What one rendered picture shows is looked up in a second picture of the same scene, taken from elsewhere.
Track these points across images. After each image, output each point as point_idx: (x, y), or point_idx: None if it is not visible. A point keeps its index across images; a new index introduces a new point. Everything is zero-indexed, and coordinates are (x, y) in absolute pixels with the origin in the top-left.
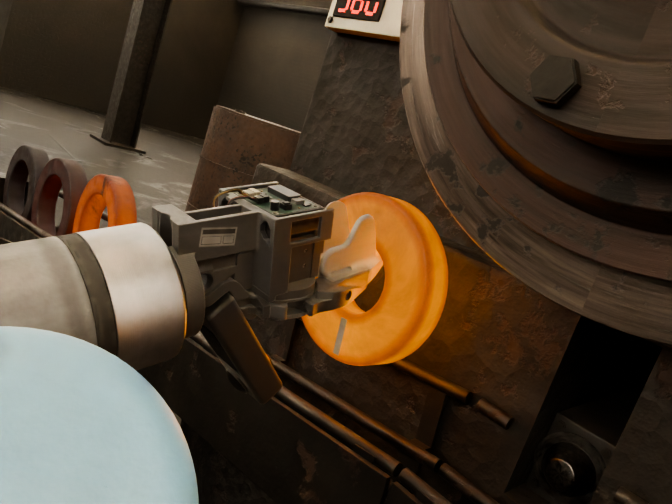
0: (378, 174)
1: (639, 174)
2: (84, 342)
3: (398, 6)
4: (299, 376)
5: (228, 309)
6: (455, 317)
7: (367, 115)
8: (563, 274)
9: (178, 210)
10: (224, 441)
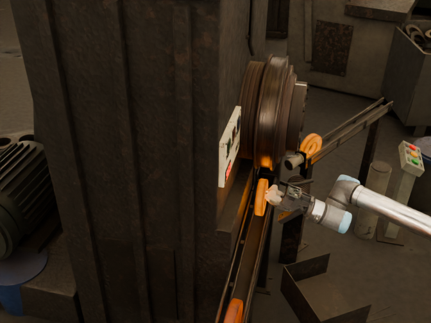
0: (226, 195)
1: None
2: (346, 175)
3: (231, 161)
4: (248, 232)
5: None
6: (248, 187)
7: (224, 190)
8: None
9: (311, 198)
10: (263, 248)
